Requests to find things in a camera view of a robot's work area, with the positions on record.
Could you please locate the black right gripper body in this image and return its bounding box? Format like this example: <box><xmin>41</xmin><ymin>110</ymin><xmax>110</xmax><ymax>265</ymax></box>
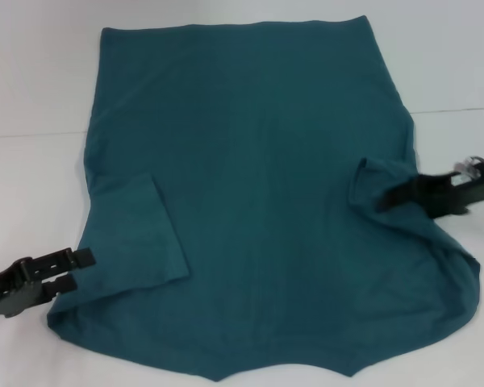
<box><xmin>425</xmin><ymin>173</ymin><xmax>484</xmax><ymax>221</ymax></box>

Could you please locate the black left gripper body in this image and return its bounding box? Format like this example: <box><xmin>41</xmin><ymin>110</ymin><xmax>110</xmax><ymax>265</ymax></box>
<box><xmin>0</xmin><ymin>260</ymin><xmax>60</xmax><ymax>322</ymax></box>

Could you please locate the teal blue t-shirt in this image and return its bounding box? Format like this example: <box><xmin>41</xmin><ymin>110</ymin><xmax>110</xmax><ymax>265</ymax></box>
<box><xmin>44</xmin><ymin>15</ymin><xmax>481</xmax><ymax>383</ymax></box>

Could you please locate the right arm cable with connector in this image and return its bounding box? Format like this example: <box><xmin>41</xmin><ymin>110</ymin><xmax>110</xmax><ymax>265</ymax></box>
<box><xmin>453</xmin><ymin>156</ymin><xmax>484</xmax><ymax>181</ymax></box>

